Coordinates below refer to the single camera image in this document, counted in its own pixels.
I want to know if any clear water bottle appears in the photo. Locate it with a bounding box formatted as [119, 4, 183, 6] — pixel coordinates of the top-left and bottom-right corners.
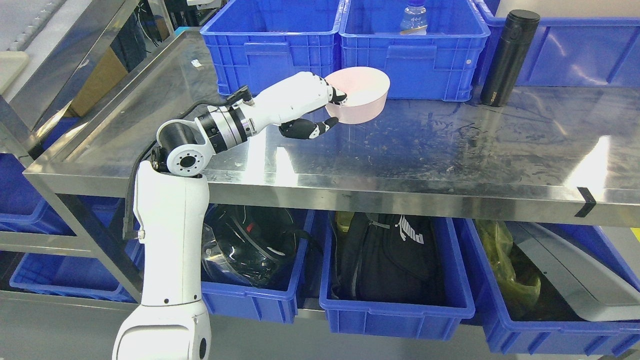
[400, 0, 428, 35]

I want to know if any yellow green plastic bag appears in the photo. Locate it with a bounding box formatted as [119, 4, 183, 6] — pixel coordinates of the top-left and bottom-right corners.
[473, 219, 542, 320]

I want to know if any white grey flat device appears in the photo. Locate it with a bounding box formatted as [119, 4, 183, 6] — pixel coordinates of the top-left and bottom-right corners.
[505, 221, 640, 322]

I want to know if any blue bin with bag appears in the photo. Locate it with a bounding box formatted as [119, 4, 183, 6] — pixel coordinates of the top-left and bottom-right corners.
[318, 212, 476, 341]

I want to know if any blue crate top right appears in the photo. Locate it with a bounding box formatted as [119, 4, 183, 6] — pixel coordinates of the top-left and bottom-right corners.
[473, 0, 640, 88]

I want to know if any blue crate top left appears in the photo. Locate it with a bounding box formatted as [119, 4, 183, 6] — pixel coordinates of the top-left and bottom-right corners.
[199, 0, 345, 96]

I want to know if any black puma bag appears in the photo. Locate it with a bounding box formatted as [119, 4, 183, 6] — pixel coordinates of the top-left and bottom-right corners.
[331, 212, 446, 306]

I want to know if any stainless steel shelf frame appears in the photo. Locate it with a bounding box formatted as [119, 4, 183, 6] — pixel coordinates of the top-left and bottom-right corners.
[0, 0, 201, 311]

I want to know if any blue bin lower right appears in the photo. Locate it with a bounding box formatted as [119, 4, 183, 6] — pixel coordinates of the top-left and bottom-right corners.
[453, 218, 640, 356]

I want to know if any blue crate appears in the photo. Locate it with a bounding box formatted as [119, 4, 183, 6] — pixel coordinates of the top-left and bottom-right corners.
[339, 0, 490, 102]
[473, 0, 640, 88]
[199, 0, 345, 96]

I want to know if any blue crate top middle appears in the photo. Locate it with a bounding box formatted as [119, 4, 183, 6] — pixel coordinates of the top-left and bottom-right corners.
[339, 0, 490, 102]

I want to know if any blue bin with helmet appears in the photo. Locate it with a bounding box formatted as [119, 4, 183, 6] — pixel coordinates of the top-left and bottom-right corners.
[201, 208, 316, 324]

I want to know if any black thermos bottle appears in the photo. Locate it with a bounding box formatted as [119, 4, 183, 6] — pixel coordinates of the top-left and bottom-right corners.
[480, 9, 541, 107]

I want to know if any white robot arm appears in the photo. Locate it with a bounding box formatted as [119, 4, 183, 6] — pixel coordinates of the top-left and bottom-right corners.
[111, 102, 268, 360]

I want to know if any pink ikea bowl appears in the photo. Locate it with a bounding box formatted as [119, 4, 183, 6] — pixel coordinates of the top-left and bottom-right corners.
[325, 66, 390, 125]

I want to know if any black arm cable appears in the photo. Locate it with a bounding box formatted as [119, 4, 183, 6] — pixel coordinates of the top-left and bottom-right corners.
[122, 85, 251, 241]

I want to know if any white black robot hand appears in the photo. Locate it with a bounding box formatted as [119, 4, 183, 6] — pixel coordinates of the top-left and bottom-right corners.
[240, 71, 347, 140]

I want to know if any blue bin lower left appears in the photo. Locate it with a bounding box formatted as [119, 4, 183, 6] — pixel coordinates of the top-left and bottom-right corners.
[9, 205, 144, 303]

